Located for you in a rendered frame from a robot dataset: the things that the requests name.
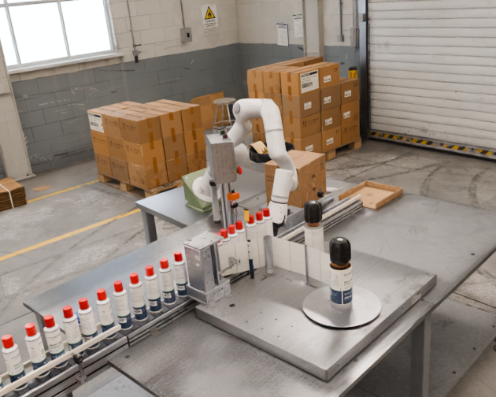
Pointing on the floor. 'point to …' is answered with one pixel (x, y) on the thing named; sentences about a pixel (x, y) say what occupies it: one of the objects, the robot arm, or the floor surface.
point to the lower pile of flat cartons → (2, 196)
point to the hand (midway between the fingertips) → (274, 231)
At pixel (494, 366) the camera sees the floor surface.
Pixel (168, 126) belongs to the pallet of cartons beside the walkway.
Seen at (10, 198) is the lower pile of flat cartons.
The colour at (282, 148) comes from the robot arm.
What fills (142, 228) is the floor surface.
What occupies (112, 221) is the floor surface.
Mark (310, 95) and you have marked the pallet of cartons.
